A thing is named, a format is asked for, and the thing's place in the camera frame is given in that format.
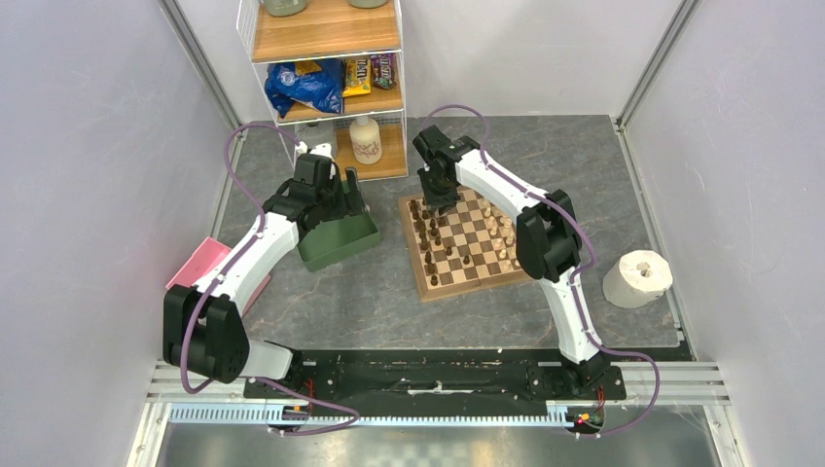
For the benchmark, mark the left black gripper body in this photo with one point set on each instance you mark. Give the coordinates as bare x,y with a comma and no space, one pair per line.
333,200

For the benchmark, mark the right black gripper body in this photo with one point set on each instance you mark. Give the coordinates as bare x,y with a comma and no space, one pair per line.
438,194

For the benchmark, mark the wooden chess board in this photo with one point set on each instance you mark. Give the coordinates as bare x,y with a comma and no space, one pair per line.
470,248

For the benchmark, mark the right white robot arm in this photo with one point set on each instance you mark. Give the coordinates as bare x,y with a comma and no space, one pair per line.
547,242

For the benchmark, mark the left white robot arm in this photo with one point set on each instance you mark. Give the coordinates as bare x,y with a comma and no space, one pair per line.
202,328

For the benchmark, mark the green plastic tray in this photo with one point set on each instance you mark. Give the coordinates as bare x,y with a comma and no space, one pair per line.
334,241

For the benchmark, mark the cream lotion bottle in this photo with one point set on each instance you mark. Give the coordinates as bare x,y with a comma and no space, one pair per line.
364,133

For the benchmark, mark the blue snack bag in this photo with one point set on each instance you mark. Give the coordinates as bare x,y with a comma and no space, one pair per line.
316,84

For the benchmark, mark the brown candy bag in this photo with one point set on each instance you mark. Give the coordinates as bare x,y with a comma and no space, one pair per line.
384,74

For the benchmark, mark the pink plastic tray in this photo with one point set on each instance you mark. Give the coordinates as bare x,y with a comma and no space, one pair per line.
207,256

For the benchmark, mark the yellow candy bag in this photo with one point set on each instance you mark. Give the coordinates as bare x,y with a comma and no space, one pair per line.
357,77

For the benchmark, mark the white paper roll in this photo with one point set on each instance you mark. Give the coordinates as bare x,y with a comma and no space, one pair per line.
638,278

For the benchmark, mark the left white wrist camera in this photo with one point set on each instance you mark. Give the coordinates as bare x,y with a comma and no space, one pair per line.
319,151

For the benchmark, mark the white wire wooden shelf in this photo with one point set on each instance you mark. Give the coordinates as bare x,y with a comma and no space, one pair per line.
279,31

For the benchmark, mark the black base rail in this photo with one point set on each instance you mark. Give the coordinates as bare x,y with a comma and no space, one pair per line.
451,382

